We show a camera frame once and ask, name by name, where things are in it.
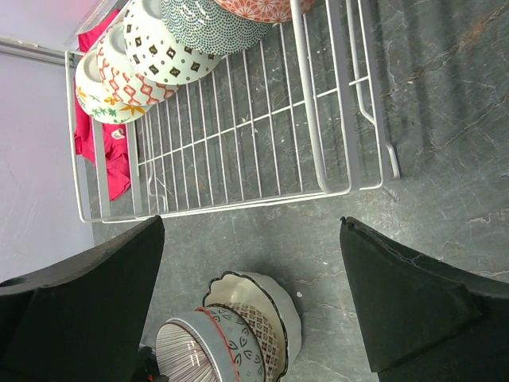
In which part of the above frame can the purple striped bowl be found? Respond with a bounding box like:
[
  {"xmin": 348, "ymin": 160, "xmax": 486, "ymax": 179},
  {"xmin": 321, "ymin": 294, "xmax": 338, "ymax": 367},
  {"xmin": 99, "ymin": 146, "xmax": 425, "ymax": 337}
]
[{"xmin": 155, "ymin": 310, "xmax": 239, "ymax": 381}]

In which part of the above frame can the floral orange green bowl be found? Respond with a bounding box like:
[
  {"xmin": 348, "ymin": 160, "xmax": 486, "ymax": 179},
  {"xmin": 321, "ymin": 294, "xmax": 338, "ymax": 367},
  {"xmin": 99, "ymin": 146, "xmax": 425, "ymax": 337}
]
[{"xmin": 75, "ymin": 49, "xmax": 151, "ymax": 124}]

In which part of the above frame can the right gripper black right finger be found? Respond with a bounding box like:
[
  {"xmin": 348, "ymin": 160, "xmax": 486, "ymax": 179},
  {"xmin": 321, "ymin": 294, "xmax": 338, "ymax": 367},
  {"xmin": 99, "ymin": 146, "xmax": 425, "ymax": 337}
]
[{"xmin": 340, "ymin": 217, "xmax": 508, "ymax": 381}]

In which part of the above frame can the white wire dish rack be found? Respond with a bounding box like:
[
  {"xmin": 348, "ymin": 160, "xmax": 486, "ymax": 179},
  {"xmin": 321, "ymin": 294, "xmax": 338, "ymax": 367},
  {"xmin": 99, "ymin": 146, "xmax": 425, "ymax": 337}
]
[{"xmin": 64, "ymin": 1, "xmax": 401, "ymax": 224}]

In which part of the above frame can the brown lattice pattern bowl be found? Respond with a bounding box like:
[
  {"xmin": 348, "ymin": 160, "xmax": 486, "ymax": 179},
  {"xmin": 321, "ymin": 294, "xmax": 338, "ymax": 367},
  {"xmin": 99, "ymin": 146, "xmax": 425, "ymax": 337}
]
[{"xmin": 227, "ymin": 302, "xmax": 285, "ymax": 382}]

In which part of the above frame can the blue triangle pattern bowl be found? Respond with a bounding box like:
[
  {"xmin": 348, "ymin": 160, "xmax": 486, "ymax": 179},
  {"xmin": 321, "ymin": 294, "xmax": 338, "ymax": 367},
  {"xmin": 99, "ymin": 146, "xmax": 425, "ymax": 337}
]
[{"xmin": 96, "ymin": 21, "xmax": 178, "ymax": 107}]

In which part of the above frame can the red rimmed bowl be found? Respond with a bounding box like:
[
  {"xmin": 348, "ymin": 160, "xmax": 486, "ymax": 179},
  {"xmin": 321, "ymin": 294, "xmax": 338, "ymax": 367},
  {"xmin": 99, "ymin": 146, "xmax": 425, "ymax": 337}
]
[{"xmin": 123, "ymin": 0, "xmax": 222, "ymax": 86}]

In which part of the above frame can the red folded t-shirt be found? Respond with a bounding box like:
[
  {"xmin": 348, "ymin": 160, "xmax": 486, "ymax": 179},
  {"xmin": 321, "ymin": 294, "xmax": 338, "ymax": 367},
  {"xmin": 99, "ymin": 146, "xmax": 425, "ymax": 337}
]
[{"xmin": 73, "ymin": 10, "xmax": 132, "ymax": 202}]

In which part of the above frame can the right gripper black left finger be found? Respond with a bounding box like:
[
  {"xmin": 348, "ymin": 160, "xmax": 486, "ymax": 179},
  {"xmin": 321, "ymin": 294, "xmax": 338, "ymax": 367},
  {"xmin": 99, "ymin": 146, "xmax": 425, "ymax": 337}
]
[{"xmin": 1, "ymin": 216, "xmax": 165, "ymax": 381}]

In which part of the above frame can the grey hexagon pattern bowl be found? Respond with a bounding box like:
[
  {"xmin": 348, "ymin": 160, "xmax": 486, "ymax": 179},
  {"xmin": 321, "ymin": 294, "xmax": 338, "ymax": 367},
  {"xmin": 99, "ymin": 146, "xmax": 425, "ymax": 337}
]
[{"xmin": 160, "ymin": 0, "xmax": 272, "ymax": 56}]

